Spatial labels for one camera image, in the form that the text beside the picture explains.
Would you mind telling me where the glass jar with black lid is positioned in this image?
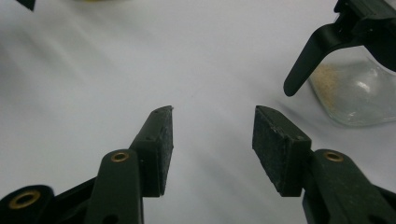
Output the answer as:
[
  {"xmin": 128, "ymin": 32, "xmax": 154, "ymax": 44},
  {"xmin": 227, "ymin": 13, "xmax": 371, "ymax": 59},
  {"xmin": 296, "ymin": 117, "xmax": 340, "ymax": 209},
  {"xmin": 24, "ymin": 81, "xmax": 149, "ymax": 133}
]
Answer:
[{"xmin": 283, "ymin": 0, "xmax": 396, "ymax": 127}]

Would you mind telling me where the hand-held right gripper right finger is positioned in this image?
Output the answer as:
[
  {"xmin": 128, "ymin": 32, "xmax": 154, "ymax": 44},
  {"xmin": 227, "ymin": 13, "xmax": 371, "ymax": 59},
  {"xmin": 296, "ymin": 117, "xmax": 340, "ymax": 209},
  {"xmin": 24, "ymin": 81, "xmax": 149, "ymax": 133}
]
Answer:
[{"xmin": 251, "ymin": 105, "xmax": 396, "ymax": 224}]

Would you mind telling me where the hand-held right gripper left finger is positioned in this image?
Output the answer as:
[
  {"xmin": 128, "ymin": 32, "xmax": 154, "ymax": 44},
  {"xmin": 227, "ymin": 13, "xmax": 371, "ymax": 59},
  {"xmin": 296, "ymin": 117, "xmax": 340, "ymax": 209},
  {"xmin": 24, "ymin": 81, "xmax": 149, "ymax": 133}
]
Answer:
[{"xmin": 83, "ymin": 105, "xmax": 174, "ymax": 224}]

